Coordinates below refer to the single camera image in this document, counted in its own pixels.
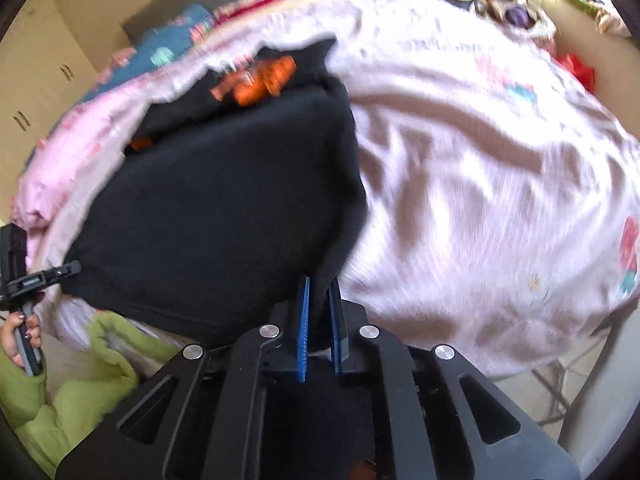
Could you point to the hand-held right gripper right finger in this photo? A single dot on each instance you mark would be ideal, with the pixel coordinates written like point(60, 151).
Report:
point(336, 325)

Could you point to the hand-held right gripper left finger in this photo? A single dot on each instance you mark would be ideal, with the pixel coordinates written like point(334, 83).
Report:
point(303, 325)

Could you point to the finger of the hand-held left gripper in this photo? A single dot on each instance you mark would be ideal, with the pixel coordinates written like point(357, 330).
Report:
point(50, 274)

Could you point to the black sweater with orange cuffs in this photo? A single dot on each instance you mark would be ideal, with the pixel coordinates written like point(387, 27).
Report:
point(225, 210)

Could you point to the person's left forearm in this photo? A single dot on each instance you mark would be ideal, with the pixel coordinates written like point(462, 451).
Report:
point(60, 420)

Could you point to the red folded clothes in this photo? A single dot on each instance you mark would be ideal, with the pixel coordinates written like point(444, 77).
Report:
point(250, 7)

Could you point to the person's left hand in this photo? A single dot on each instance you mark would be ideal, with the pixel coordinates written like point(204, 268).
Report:
point(10, 340)

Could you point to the pink quilt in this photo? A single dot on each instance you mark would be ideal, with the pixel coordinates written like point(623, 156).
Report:
point(75, 140)

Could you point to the cream wardrobe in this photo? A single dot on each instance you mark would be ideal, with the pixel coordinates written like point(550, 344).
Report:
point(35, 85)

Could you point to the pink floral bed sheet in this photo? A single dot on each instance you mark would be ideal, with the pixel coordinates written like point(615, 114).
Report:
point(475, 185)

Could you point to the blue leaf print quilt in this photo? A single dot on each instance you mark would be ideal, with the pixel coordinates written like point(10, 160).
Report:
point(165, 50)

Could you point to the grey quilted headboard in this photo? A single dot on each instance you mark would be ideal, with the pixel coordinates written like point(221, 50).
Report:
point(165, 10)

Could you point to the red plastic bag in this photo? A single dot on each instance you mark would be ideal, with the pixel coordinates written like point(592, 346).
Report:
point(575, 70)

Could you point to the bag with purple clothing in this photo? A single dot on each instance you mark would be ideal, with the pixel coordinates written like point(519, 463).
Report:
point(522, 17)

